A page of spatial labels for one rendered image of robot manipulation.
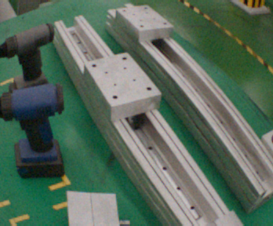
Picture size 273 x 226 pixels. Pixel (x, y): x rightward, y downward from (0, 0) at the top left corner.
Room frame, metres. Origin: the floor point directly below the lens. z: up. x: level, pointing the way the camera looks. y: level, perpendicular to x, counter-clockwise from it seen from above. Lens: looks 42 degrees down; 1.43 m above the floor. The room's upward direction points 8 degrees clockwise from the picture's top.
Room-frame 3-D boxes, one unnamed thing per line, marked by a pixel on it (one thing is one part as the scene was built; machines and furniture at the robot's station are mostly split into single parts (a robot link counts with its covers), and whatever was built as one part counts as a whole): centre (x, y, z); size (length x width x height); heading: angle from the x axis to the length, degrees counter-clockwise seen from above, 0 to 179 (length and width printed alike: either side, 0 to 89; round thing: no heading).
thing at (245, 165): (0.78, -0.12, 0.82); 0.80 x 0.10 x 0.09; 32
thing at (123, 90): (0.68, 0.04, 0.87); 0.16 x 0.11 x 0.07; 32
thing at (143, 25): (0.99, 0.02, 0.87); 0.16 x 0.11 x 0.07; 32
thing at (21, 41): (0.70, 0.31, 0.89); 0.20 x 0.08 x 0.22; 128
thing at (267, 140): (0.61, -0.37, 0.81); 0.10 x 0.08 x 0.06; 122
